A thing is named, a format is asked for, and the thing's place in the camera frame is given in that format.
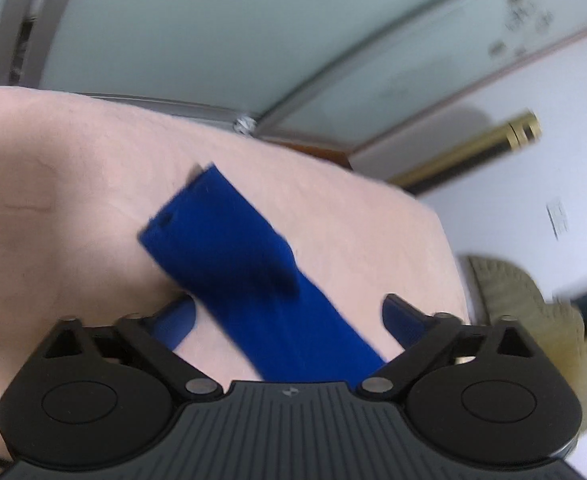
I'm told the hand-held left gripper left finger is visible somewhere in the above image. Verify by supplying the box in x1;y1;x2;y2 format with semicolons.
43;294;221;403

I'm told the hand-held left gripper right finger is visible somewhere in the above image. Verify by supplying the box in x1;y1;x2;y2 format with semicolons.
356;294;544;403

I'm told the blue knit sweater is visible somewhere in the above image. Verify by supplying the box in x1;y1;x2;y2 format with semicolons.
138;161;389;392

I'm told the pink blanket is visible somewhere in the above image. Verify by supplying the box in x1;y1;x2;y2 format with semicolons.
0;86;471;461

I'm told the brass tube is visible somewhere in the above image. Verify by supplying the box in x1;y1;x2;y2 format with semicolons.
387;111;544;195

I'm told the brown wooden furniture edge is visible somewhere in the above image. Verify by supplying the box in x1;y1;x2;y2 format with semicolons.
268;137;353;172

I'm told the glass sliding wardrobe door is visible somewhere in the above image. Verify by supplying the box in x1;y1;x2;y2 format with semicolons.
0;0;587;157

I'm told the white wall socket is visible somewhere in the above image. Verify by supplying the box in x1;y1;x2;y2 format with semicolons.
545;199;573;242

